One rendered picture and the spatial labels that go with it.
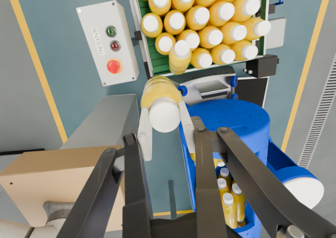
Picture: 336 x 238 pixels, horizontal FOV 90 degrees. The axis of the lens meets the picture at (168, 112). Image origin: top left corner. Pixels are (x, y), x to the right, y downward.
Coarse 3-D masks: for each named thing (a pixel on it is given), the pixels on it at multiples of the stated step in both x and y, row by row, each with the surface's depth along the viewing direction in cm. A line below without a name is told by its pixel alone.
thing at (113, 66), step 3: (111, 60) 45; (114, 60) 45; (108, 63) 45; (111, 63) 45; (114, 63) 45; (117, 63) 45; (108, 66) 46; (111, 66) 46; (114, 66) 46; (117, 66) 46; (108, 69) 46; (111, 69) 46; (114, 69) 46; (117, 69) 46; (111, 72) 46; (114, 72) 46
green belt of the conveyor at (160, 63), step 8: (144, 8) 59; (152, 40) 63; (248, 40) 65; (152, 48) 64; (152, 56) 65; (160, 56) 65; (168, 56) 66; (152, 64) 66; (160, 64) 67; (160, 72) 68; (184, 72) 69
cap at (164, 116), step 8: (160, 104) 20; (168, 104) 20; (152, 112) 20; (160, 112) 20; (168, 112) 20; (176, 112) 20; (152, 120) 20; (160, 120) 20; (168, 120) 20; (176, 120) 20; (160, 128) 20; (168, 128) 20
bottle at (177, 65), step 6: (174, 54) 45; (168, 60) 53; (174, 60) 46; (180, 60) 45; (186, 60) 46; (168, 66) 59; (174, 66) 50; (180, 66) 48; (186, 66) 52; (174, 72) 57; (180, 72) 57
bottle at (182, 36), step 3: (183, 30) 52; (186, 30) 50; (189, 30) 49; (192, 30) 50; (180, 33) 52; (183, 33) 50; (186, 33) 49; (189, 33) 48; (195, 33) 49; (177, 36) 56; (180, 36) 51; (183, 36) 49; (186, 36) 48; (198, 36) 50; (177, 39) 55; (180, 39) 51; (183, 39) 49; (192, 48) 51; (195, 48) 52
